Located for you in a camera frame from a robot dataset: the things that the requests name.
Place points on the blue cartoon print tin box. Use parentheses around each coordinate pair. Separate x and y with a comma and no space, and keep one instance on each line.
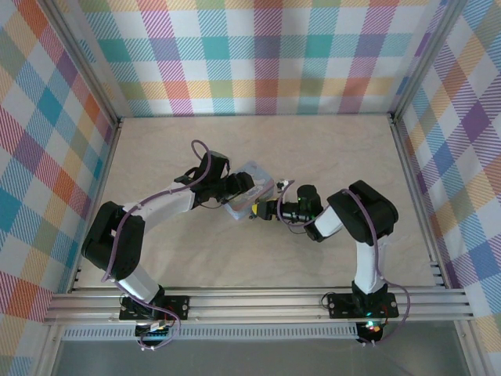
(244,207)

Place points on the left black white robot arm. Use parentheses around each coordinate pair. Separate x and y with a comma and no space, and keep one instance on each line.
(113,235)

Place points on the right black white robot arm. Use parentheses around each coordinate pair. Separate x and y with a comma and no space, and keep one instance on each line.
(364,211)

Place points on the plaid backdrop cloth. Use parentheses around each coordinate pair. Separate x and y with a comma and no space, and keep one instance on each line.
(477,156)
(254,58)
(31,156)

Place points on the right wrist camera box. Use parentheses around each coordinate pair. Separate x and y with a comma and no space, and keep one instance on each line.
(283,184)

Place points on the long aluminium base rail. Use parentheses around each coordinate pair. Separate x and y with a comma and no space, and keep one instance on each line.
(254,305)

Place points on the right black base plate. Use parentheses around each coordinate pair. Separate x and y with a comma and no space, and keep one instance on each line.
(338,305)

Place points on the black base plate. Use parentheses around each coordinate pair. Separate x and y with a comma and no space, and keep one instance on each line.
(338,305)
(180,307)

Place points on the aluminium side rail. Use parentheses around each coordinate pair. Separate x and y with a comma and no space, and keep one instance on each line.
(105,168)
(409,168)

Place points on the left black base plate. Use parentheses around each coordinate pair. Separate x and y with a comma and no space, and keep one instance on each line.
(180,307)

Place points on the aluminium frame post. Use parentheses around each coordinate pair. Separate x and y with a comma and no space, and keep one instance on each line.
(84,62)
(424,58)

